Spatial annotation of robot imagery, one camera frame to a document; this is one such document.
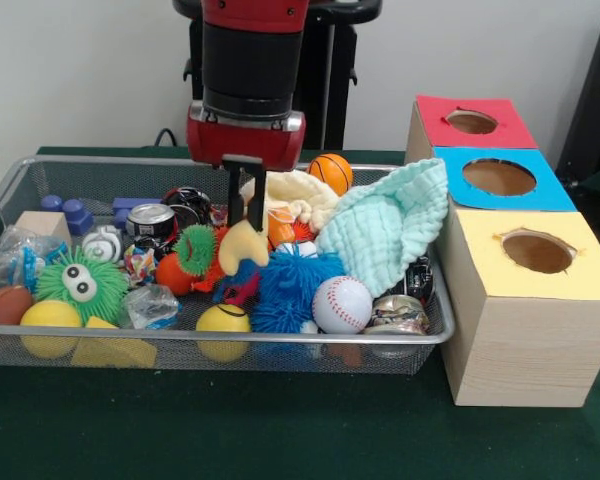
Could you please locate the shallow metal mesh bin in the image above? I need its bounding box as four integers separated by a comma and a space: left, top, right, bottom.
0, 154, 455, 376

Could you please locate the yellow smiley ball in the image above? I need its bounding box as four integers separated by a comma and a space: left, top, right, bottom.
195, 303, 254, 335

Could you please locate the mint green cloth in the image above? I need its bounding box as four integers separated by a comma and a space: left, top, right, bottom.
313, 157, 450, 299

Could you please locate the yellow plush toy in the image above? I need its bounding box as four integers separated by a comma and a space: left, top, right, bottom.
217, 219, 271, 277

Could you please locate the cream cloth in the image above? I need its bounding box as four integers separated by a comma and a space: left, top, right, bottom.
239, 169, 341, 234

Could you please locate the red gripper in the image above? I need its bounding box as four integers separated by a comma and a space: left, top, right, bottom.
186, 102, 307, 234

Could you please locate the multicolour spiky creature toy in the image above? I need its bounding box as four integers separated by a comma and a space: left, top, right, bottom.
172, 223, 264, 306

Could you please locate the green fuzzy ball with eyes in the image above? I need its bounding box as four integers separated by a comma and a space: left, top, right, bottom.
34, 247, 130, 326

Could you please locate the white baseball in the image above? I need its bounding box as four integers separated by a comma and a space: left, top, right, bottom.
312, 275, 375, 335

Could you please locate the blue fuzzy ball with eyes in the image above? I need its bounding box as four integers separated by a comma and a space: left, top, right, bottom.
251, 244, 349, 335

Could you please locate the wooden box with three holes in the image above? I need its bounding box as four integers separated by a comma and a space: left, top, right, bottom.
403, 93, 600, 409

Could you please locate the orange ball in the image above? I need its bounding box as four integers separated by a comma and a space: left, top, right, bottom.
154, 252, 196, 296

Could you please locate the small brown football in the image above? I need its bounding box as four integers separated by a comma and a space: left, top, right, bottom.
0, 286, 34, 326

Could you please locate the black cable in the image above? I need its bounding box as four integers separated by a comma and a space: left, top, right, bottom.
154, 128, 190, 147

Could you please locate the small orange basketball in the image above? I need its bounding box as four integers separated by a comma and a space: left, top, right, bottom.
307, 153, 354, 196

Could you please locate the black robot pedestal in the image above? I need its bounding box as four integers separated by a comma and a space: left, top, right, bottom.
172, 0, 384, 151

